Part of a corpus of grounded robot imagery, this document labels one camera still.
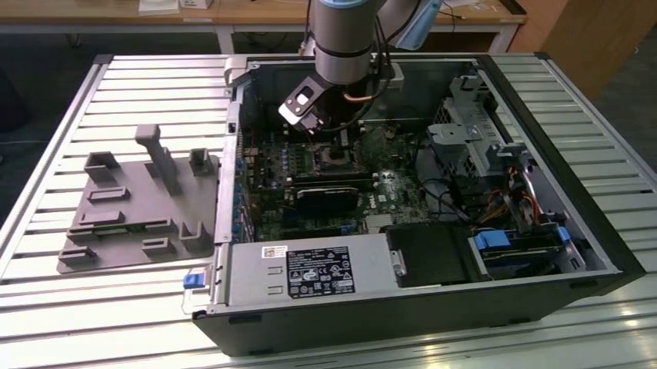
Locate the metal socket cover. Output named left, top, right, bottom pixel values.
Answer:
left=358, top=125, right=396, bottom=163

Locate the black plastic bay cover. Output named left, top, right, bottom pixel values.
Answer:
left=385, top=224, right=483, bottom=288

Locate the yellow wire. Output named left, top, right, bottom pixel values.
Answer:
left=480, top=191, right=509, bottom=226

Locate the black graphics card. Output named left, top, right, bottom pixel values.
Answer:
left=293, top=185, right=364, bottom=215

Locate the green motherboard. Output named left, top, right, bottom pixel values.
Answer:
left=238, top=118, right=437, bottom=243

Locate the silver metal drive cage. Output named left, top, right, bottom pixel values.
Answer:
left=425, top=75, right=515, bottom=180

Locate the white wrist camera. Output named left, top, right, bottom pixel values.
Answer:
left=278, top=75, right=329, bottom=127

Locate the silver power supply unit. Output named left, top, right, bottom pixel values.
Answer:
left=225, top=233, right=400, bottom=304

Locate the wooden desk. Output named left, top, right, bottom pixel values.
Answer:
left=0, top=0, right=529, bottom=55

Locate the black camera cable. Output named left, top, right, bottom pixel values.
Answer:
left=333, top=22, right=400, bottom=131

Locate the orange wire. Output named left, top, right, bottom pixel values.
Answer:
left=523, top=188, right=544, bottom=224

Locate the blue disk carrier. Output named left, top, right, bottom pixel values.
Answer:
left=473, top=229, right=511, bottom=253

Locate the CPU socket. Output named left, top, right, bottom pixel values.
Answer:
left=308, top=144, right=364, bottom=174

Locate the black PC case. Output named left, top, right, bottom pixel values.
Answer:
left=193, top=52, right=647, bottom=357

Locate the grey parts rack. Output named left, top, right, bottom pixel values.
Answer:
left=57, top=125, right=222, bottom=274

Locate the small silver heatsink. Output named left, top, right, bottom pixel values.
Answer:
left=366, top=214, right=394, bottom=234

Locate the green RAM stick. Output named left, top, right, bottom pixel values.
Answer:
left=90, top=225, right=155, bottom=234

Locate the wooden cabinet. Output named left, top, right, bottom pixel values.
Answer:
left=505, top=0, right=657, bottom=100

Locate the black round cable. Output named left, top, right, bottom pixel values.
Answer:
left=419, top=176, right=477, bottom=226

